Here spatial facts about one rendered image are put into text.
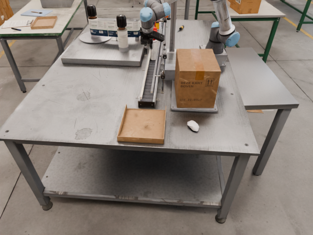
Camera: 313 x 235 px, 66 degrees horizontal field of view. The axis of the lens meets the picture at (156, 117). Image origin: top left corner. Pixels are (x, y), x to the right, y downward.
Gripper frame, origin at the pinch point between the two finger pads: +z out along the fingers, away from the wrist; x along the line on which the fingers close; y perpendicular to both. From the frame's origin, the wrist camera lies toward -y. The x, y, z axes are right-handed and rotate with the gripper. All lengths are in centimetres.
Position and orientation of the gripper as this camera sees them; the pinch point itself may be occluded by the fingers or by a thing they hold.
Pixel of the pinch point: (152, 48)
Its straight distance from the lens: 181.9
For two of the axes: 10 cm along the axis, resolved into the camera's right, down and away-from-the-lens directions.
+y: -10.0, -0.5, 0.5
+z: 0.3, 3.4, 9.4
